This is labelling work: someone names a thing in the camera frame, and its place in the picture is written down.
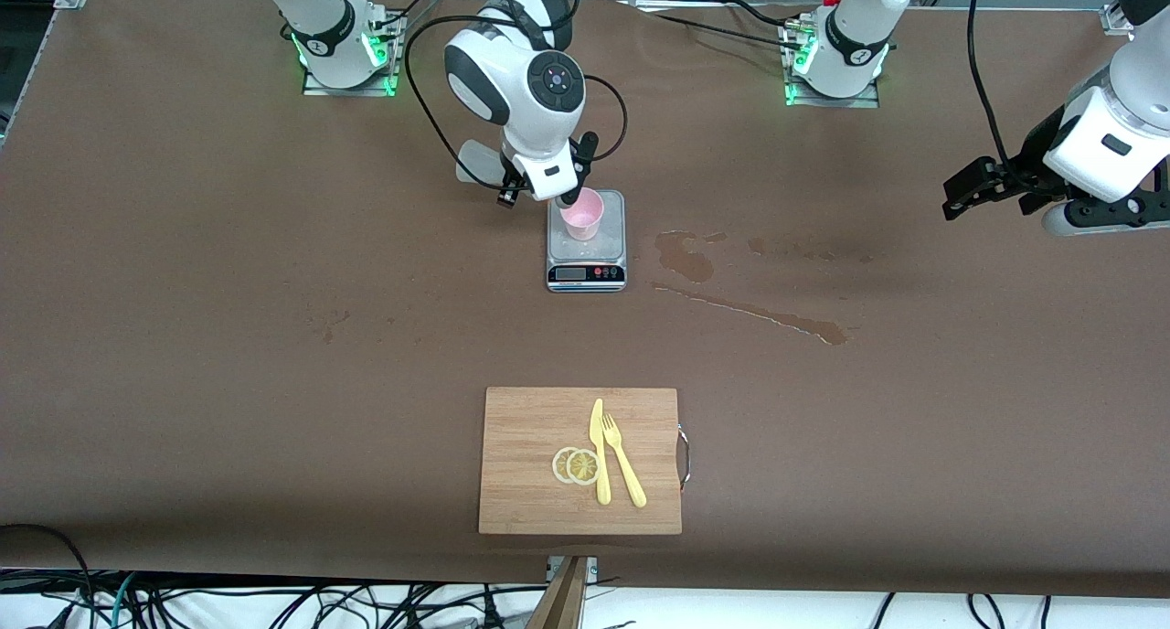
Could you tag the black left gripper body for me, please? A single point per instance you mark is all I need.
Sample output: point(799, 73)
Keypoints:
point(1039, 154)

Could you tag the pink plastic cup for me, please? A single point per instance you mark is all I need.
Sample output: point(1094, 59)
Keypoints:
point(582, 218)

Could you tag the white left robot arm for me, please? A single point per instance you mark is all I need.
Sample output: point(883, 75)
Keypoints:
point(1111, 135)

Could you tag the large brown sauce puddle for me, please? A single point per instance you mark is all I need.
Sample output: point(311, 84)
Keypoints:
point(690, 261)

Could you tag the long brown sauce streak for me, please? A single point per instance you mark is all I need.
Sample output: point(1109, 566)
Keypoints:
point(768, 314)

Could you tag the silver digital kitchen scale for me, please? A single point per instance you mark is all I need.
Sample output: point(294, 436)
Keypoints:
point(585, 263)

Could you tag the yellow plastic knife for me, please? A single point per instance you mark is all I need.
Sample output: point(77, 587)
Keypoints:
point(600, 464)

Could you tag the lemon slice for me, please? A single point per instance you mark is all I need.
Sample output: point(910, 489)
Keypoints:
point(558, 465)
point(583, 467)

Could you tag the yellow plastic fork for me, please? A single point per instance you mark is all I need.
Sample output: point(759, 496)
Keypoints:
point(626, 474)

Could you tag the brown table cover sheet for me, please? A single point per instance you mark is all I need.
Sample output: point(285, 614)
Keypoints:
point(183, 428)

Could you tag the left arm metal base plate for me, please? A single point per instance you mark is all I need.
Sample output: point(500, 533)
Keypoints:
point(866, 101)

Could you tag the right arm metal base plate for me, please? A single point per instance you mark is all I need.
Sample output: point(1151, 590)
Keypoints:
point(315, 90)

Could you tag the wooden post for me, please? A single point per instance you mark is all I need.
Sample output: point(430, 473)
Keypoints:
point(562, 602)

